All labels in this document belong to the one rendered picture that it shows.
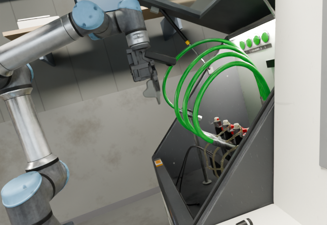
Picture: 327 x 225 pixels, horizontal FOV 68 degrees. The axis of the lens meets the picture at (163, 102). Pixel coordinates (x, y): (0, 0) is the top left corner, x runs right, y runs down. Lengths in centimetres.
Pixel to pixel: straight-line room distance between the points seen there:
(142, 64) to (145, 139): 213
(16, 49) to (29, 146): 35
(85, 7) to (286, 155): 61
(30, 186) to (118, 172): 212
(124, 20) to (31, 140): 53
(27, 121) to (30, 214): 31
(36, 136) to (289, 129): 81
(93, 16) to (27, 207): 60
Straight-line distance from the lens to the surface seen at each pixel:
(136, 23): 84
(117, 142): 285
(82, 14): 72
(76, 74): 282
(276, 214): 62
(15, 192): 88
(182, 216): 73
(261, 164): 62
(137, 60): 84
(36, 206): 90
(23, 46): 81
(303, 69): 53
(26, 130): 98
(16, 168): 303
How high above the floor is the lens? 133
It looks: 6 degrees down
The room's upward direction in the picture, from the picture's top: 15 degrees counter-clockwise
